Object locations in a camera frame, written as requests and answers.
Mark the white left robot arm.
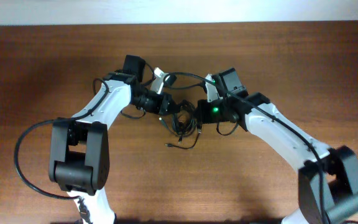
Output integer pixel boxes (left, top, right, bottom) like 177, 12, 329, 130
48, 68, 179, 223

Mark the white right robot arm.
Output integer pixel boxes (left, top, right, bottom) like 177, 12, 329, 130
198, 72, 358, 223

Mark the black cable bundle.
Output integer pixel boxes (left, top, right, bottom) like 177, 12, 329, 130
158, 99, 198, 144

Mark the black thin USB cable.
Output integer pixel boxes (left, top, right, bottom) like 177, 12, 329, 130
165, 123, 203, 151

